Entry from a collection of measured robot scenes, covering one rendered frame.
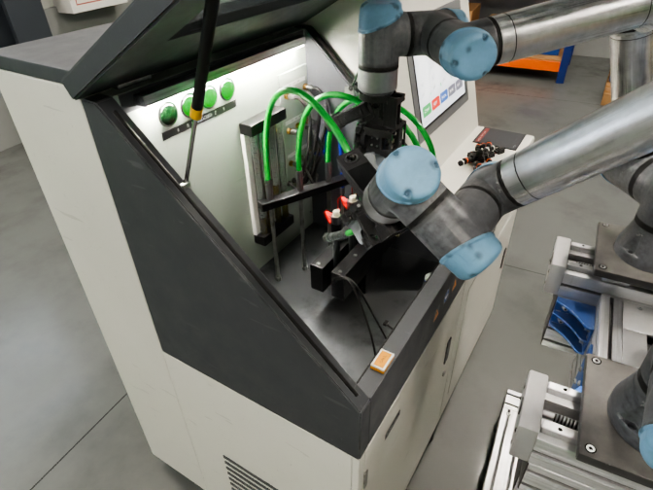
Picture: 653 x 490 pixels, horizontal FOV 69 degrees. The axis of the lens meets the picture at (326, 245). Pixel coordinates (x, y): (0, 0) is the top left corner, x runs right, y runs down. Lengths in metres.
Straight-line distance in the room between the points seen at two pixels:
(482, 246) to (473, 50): 0.31
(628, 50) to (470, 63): 0.44
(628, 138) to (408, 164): 0.25
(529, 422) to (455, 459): 1.12
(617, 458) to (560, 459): 0.11
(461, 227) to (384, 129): 0.37
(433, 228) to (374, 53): 0.39
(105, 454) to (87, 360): 0.54
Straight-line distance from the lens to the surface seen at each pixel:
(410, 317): 1.12
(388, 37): 0.90
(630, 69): 1.18
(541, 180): 0.70
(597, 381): 0.99
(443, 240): 0.63
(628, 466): 0.90
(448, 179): 1.63
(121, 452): 2.18
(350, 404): 0.94
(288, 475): 1.35
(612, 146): 0.67
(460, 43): 0.80
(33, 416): 2.46
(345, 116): 0.99
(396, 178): 0.60
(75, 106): 1.02
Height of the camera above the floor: 1.73
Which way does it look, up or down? 36 degrees down
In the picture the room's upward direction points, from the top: 2 degrees counter-clockwise
